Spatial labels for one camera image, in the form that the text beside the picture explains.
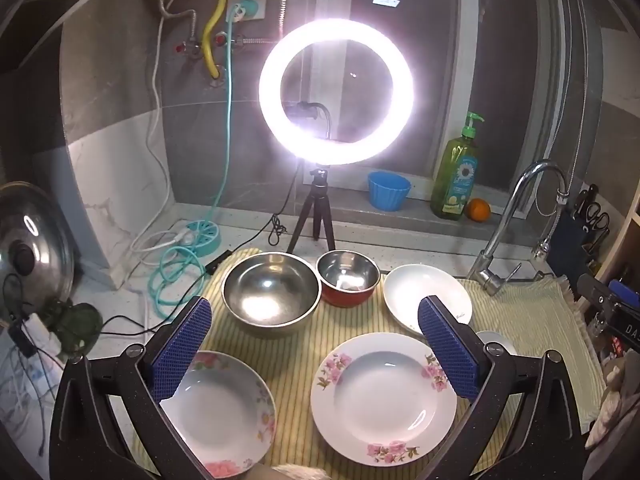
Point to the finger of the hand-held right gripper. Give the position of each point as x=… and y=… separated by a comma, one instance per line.
x=597, y=290

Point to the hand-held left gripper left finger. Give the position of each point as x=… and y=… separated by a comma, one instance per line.
x=182, y=350

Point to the chrome faucet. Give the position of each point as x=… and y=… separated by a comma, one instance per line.
x=500, y=230

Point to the dark knife block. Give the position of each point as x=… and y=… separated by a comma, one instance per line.
x=567, y=245

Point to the person's right forearm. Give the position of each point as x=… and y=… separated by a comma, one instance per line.
x=615, y=410

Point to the red steel bowl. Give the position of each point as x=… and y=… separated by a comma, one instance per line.
x=345, y=297

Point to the white power adapter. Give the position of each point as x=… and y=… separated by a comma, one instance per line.
x=42, y=332

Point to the large steel bowl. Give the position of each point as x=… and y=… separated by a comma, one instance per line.
x=270, y=295

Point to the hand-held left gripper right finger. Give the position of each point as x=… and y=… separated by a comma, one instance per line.
x=447, y=355

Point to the teal plug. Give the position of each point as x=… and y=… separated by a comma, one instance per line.
x=247, y=10

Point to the black phone holder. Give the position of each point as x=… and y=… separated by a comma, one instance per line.
x=305, y=111

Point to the wooden shelf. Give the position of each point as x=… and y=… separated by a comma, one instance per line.
x=625, y=245

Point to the pink floral plate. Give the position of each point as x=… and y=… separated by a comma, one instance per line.
x=385, y=395
x=220, y=410

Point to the black power adapter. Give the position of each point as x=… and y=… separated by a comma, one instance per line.
x=20, y=340

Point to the black scissors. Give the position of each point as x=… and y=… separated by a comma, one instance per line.
x=597, y=220

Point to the light blue bowl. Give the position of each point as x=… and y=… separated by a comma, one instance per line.
x=492, y=337

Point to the steel pot lid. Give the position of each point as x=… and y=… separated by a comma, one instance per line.
x=40, y=240

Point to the green dish soap bottle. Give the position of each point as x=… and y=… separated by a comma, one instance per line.
x=455, y=180

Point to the orange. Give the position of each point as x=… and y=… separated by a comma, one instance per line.
x=478, y=210

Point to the white plate with leaf pattern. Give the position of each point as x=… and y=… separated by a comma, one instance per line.
x=415, y=285

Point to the yellow striped cloth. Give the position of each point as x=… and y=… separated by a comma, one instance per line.
x=300, y=360

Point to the blue ribbed cup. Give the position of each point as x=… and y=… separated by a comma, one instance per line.
x=389, y=192

